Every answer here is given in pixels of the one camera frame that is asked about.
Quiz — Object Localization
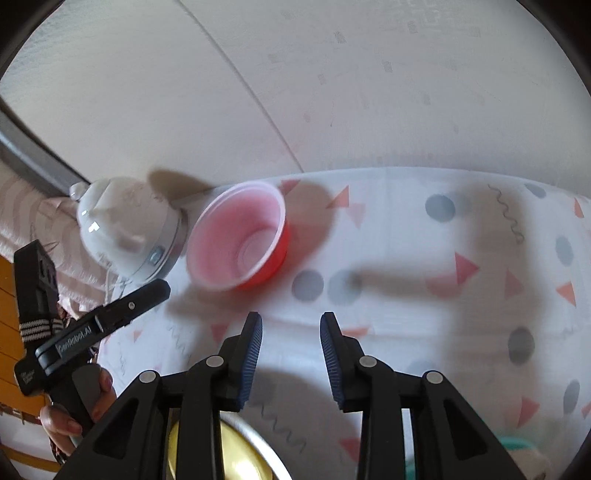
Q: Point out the white kettle cord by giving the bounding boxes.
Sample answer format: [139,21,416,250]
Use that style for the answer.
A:
[104,268,134,301]

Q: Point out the yellow plastic bowl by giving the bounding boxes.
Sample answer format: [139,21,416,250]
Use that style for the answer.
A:
[167,418,273,480]

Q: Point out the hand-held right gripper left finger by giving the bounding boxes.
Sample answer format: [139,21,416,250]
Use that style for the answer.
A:
[60,311,264,480]

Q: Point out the pink striped cloth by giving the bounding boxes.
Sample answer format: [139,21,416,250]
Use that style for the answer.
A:
[0,175,109,324]

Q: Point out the teal bowl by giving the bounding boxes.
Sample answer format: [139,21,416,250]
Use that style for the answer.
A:
[496,434,548,480]

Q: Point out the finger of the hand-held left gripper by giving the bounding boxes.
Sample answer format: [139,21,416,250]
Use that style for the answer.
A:
[90,278,171,335]

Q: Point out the white patterned tablecloth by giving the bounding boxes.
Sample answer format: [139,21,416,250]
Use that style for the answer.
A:
[99,167,591,480]

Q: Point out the person's left hand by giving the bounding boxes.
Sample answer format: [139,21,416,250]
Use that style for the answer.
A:
[39,366,115,462]

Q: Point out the dark grey frame bar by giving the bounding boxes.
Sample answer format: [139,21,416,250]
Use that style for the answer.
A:
[0,99,90,197]

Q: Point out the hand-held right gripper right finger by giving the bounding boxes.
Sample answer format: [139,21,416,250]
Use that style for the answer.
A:
[320,311,527,480]

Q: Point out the red plastic bowl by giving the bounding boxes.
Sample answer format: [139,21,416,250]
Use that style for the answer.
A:
[186,181,291,292]

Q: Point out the white electric kettle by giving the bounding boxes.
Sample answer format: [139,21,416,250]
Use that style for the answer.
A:
[69,178,190,283]

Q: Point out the large white decorated plate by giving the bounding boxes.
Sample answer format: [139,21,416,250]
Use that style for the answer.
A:
[519,450,561,480]

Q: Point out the stainless steel bowl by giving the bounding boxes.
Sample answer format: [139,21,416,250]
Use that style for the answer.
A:
[219,411,293,480]

